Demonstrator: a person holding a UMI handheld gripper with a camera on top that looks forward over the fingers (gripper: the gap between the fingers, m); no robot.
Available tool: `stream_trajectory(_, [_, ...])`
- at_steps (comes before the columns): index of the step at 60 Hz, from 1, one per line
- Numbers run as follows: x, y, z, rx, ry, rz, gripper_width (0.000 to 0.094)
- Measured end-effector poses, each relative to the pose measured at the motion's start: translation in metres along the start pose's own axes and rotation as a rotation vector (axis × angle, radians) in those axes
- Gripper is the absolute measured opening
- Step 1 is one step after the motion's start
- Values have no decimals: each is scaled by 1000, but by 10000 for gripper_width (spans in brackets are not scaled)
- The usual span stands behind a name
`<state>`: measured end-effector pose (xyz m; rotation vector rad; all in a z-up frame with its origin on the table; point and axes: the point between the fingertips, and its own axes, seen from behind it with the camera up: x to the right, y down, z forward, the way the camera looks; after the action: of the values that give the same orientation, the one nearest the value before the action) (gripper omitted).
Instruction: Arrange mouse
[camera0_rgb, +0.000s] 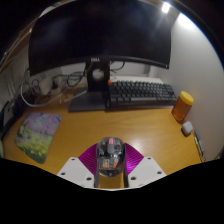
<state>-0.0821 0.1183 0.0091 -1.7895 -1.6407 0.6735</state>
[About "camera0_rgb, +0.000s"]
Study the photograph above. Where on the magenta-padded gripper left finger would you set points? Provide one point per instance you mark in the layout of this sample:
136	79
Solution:
75	170

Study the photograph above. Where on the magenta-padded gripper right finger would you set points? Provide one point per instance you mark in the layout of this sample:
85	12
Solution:
148	170

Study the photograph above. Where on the transparent computer mouse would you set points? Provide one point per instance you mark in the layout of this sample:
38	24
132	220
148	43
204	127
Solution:
110	156

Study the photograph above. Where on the flower print mouse pad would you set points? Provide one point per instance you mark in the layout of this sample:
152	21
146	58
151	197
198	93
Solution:
36	135

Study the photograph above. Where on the pen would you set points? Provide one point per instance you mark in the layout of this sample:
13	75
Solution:
199	145

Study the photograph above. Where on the small grey earbud case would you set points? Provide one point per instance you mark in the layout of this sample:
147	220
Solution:
187	128

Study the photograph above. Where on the orange jar with yellow lid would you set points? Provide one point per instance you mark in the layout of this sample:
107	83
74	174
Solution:
182	108

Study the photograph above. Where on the black keyboard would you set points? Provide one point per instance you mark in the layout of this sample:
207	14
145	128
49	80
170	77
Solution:
141	93

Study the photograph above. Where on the white power strip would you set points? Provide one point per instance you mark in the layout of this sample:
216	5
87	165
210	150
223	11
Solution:
46	85

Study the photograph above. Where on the wooden shelf unit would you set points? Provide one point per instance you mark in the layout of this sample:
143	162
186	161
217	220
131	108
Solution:
13	46

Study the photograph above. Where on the black curved monitor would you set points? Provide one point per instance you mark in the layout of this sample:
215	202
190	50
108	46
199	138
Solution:
100	30

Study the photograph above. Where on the bright lamp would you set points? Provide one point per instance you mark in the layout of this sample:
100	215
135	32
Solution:
165	7

